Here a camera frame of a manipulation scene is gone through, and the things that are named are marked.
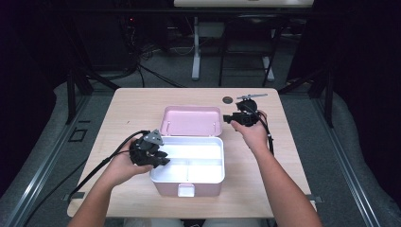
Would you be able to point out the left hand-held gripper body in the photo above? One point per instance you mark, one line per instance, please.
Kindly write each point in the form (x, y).
(143, 153)

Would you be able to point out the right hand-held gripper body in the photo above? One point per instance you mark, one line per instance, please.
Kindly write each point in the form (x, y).
(247, 113)

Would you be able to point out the white divided tray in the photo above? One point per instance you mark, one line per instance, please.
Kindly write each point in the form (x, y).
(192, 167)

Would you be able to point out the person's right hand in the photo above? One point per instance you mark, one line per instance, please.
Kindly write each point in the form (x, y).
(253, 135)

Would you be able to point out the person's left hand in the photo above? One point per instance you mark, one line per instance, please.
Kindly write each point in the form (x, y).
(123, 168)

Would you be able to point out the person's left leg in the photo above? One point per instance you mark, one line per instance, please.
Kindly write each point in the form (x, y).
(151, 223)

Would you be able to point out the person's leg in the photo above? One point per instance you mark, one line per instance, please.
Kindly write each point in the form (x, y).
(230, 223)
(151, 223)

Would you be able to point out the white standing desk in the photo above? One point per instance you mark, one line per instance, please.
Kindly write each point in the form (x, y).
(196, 47)

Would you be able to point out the black metal stand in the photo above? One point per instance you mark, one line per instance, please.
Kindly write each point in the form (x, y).
(71, 94)
(329, 101)

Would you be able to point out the black chair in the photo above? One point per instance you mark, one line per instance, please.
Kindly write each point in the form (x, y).
(252, 23)

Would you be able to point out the person's right leg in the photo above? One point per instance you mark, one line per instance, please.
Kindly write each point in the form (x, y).
(230, 223)

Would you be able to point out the black computer tower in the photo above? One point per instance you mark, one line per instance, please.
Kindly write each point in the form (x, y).
(104, 47)

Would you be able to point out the dark curtain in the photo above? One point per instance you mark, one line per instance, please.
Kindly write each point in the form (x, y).
(369, 78)
(25, 78)

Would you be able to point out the aluminium floor rail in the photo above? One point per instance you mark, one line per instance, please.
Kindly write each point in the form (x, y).
(41, 176)
(346, 176)

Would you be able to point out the grey metal bracket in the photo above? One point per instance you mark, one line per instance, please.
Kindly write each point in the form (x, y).
(315, 199)

